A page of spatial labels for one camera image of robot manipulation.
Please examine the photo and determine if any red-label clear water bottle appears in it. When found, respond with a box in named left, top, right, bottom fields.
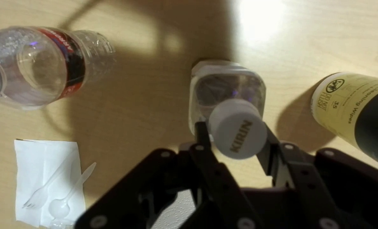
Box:
left=0, top=26, right=117, bottom=111

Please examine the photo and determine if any small clear white-capped bottle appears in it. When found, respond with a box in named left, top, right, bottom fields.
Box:
left=187, top=59, right=269, bottom=160

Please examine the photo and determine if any wrapped plastic cutlery packet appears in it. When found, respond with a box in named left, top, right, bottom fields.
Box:
left=12, top=138, right=96, bottom=228

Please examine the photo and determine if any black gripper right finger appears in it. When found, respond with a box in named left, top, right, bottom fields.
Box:
left=255, top=126, right=378, bottom=229

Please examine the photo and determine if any yellow ever spring bottle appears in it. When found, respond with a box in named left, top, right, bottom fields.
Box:
left=309, top=71, right=378, bottom=171

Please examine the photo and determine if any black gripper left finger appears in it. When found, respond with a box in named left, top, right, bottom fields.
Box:
left=72, top=121, right=265, bottom=229

